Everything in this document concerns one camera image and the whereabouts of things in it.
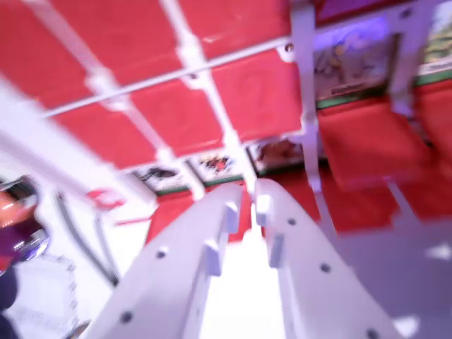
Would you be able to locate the dark fabric bag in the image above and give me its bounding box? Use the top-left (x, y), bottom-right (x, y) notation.
top-left (0, 266), bottom-right (20, 339)

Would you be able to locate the colourful capped keys bunch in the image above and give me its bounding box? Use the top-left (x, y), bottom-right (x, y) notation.
top-left (0, 178), bottom-right (50, 273)

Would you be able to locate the red and white game board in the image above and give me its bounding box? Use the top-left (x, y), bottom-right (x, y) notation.
top-left (0, 0), bottom-right (452, 248)

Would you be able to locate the red board flap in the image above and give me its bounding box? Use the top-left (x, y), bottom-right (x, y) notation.
top-left (210, 47), bottom-right (306, 144)

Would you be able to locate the long black cable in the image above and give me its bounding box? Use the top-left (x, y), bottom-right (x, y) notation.
top-left (56, 192), bottom-right (120, 285)

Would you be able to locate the printed paper sheet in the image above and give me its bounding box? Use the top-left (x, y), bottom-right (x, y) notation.
top-left (5, 252), bottom-right (84, 339)

